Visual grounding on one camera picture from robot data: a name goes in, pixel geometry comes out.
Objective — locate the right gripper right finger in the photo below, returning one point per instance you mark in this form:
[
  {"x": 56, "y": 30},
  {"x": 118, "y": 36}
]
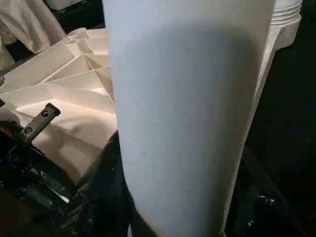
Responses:
[{"x": 261, "y": 202}]

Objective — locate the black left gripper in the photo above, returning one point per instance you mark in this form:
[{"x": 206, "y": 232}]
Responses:
[{"x": 29, "y": 133}]

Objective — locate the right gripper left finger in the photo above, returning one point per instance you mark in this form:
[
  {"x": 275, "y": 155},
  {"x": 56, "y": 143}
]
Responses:
[{"x": 103, "y": 192}]

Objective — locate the white plastic table top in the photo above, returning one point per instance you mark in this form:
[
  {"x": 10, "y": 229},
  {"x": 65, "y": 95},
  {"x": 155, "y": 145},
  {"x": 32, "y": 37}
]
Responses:
[{"x": 69, "y": 86}]

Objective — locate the white plastic table leg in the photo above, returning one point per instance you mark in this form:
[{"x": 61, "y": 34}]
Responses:
[
  {"x": 286, "y": 12},
  {"x": 185, "y": 111}
]

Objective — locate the black mat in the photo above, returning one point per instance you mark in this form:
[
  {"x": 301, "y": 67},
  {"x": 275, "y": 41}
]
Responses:
[{"x": 286, "y": 103}]

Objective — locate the white plastic sheet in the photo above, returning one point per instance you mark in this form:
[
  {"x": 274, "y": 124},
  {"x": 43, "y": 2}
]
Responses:
[{"x": 27, "y": 27}]

